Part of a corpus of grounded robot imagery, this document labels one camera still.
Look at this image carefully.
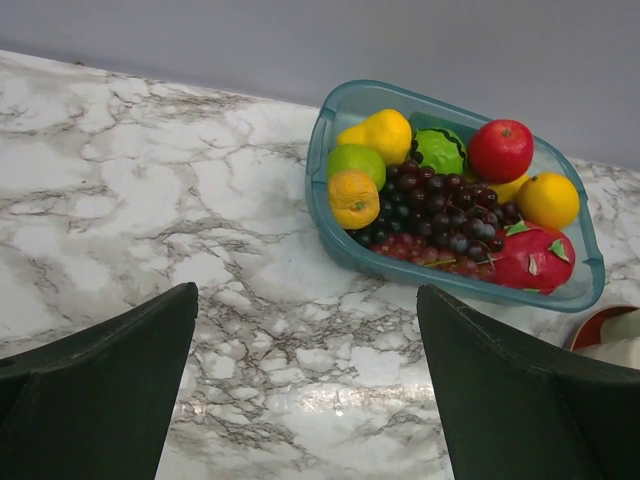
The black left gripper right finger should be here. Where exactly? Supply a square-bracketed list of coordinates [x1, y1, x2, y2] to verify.
[417, 285, 639, 479]

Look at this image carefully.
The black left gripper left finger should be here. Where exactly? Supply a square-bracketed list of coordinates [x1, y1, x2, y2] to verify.
[1, 283, 198, 480]

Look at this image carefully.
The yellow pear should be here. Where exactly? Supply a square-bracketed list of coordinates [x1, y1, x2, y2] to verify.
[336, 109, 412, 166]

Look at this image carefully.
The green striped melon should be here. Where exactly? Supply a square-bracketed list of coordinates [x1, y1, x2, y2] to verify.
[410, 127, 468, 174]

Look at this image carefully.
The red round tray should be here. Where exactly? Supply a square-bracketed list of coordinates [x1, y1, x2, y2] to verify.
[563, 305, 638, 352]

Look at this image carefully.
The cream ceramic mug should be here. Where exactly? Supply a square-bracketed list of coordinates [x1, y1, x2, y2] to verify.
[574, 308, 639, 370]

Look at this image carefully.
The dark purple grape bunch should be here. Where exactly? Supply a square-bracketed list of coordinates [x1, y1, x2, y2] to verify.
[348, 160, 522, 262]

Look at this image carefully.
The yellow lemon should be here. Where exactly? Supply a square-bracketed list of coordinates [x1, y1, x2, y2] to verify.
[517, 172, 580, 230]

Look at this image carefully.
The orange mandarin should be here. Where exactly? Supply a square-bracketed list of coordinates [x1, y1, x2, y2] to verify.
[327, 169, 380, 230]

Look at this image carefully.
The red apple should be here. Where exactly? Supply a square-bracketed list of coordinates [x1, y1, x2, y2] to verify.
[468, 119, 535, 184]

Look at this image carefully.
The pink dragon fruit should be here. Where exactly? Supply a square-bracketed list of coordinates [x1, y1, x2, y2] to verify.
[491, 220, 576, 295]

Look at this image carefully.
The red grape bunch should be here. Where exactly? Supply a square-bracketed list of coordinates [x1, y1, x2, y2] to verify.
[369, 234, 495, 281]

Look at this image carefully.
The teal plastic fruit tub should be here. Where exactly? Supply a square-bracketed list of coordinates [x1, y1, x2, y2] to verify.
[305, 80, 605, 313]

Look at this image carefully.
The green lime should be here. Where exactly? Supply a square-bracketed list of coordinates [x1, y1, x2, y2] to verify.
[327, 144, 387, 191]

